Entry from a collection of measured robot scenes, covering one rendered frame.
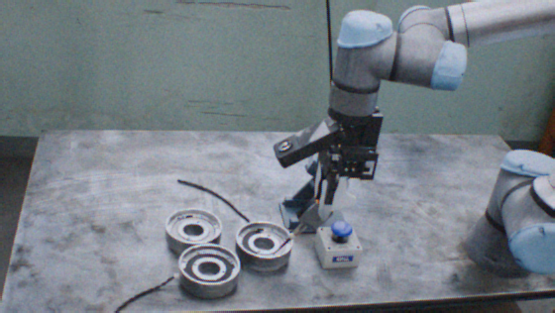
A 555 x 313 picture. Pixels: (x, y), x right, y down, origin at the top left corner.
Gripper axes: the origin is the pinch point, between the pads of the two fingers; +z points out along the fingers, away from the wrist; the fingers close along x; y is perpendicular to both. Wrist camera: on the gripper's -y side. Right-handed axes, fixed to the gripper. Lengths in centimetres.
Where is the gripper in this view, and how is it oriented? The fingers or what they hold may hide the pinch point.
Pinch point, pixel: (318, 209)
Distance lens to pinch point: 112.7
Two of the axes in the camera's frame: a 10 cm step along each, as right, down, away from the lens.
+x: -1.4, -5.3, 8.4
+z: -1.2, 8.5, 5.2
